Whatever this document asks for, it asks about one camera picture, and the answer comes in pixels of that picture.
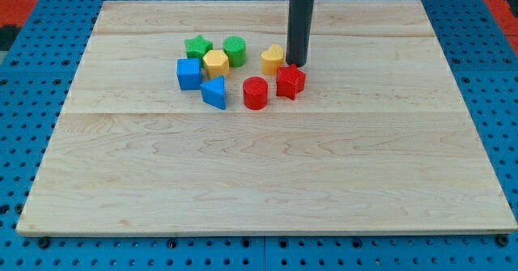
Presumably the red star block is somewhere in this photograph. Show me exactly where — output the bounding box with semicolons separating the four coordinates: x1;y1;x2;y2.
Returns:
276;64;306;100

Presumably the green star block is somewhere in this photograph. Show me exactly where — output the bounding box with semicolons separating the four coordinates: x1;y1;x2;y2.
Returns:
185;35;214;60

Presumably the red cylinder block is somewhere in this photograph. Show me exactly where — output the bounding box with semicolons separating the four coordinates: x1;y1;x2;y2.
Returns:
243;76;268;110

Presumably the blue triangle block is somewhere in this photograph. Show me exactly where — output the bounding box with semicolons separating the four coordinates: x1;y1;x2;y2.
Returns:
201;75;226;110

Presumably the yellow heart block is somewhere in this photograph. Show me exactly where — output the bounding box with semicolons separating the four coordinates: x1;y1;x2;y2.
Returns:
261;44;284;75

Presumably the yellow hexagon block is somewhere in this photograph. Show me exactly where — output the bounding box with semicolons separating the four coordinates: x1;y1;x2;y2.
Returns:
202;50;230;79

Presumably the green cylinder block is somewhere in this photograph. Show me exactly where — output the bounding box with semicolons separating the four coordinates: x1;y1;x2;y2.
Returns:
223;36;247;67

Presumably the blue cube block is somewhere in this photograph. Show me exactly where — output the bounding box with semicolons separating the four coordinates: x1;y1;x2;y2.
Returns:
176;58;202;91

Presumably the light wooden board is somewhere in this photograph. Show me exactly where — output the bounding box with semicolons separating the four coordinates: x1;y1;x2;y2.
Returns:
17;0;517;237

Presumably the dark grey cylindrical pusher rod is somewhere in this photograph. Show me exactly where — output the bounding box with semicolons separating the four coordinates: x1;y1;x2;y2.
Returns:
286;0;315;67

